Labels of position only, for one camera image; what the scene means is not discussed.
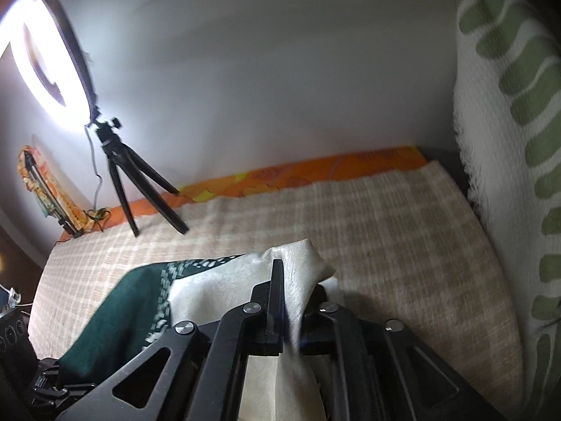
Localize cream and green printed shirt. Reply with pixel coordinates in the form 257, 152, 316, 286
60, 240, 342, 420

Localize white clip desk lamp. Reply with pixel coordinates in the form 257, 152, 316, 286
0, 285, 33, 310

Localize beige plaid blanket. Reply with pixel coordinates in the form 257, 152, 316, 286
29, 162, 524, 419

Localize orange floral scarf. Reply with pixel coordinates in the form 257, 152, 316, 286
17, 146, 93, 233

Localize folded silver tripod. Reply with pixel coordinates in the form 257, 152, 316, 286
22, 149, 83, 238

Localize black mini tripod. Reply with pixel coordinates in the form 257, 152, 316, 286
88, 107, 189, 237

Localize green striped white pillow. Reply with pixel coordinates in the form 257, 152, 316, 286
454, 0, 560, 420

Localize black power cable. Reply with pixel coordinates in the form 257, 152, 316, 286
54, 126, 113, 246

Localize white ring light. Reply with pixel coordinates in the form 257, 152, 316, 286
1, 0, 99, 126

